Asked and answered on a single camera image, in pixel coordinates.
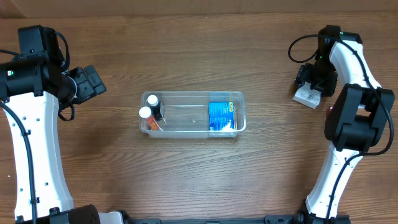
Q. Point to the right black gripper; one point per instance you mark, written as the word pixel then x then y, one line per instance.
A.
pixel 305 74

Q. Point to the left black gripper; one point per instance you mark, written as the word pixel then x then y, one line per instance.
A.
pixel 83 88

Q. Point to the white blue box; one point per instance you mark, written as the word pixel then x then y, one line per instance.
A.
pixel 307 96

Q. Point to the orange bottle white cap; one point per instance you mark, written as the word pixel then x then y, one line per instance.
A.
pixel 146 114

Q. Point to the dark bottle white cap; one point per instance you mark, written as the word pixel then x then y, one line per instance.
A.
pixel 156 107

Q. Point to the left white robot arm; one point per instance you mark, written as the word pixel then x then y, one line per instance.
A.
pixel 32 92

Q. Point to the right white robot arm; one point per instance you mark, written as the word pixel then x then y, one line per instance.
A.
pixel 353 125

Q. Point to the clear plastic container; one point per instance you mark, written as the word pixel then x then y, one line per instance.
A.
pixel 186 114

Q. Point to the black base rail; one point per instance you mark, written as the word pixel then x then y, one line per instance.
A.
pixel 236 219

